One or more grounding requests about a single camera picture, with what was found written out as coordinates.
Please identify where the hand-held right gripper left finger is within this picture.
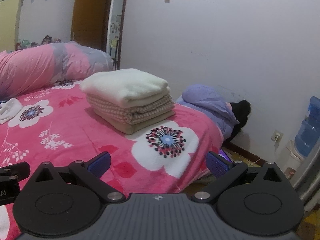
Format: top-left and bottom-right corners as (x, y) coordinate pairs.
(26, 152), (125, 202)

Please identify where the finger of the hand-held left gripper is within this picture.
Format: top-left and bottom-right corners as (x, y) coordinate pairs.
(0, 162), (31, 180)

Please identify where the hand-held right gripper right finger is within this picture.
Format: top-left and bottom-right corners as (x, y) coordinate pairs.
(191, 151), (289, 202)

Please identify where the cream knit sweater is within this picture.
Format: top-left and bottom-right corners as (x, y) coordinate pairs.
(80, 69), (171, 107)

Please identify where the pink floral blanket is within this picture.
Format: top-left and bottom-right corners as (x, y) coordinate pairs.
(0, 79), (224, 240)

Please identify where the beige folded garment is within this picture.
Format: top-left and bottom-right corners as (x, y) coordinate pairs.
(90, 106), (175, 135)

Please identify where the pink checked folded garment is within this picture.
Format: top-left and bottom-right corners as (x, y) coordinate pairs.
(86, 94), (175, 125)

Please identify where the black fur hood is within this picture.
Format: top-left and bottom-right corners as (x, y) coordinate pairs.
(226, 99), (252, 140)

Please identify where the white striped garment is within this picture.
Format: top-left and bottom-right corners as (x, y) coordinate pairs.
(0, 97), (23, 125)

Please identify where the purple padded jacket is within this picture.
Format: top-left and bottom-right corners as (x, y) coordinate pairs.
(182, 84), (240, 138)

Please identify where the white water dispenser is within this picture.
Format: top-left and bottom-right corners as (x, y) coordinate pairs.
(286, 140), (320, 212)

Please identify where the blue water bottle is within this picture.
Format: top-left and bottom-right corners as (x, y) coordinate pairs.
(294, 96), (320, 158)

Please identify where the pink and grey duvet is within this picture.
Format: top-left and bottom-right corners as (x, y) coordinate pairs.
(0, 41), (114, 100)

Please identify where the pale yellow wardrobe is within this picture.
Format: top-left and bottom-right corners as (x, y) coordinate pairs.
(0, 0), (22, 53)

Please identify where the brown wooden door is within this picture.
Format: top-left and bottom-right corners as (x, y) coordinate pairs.
(71, 0), (108, 52)

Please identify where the white wall socket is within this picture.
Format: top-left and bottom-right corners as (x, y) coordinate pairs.
(271, 129), (284, 142)

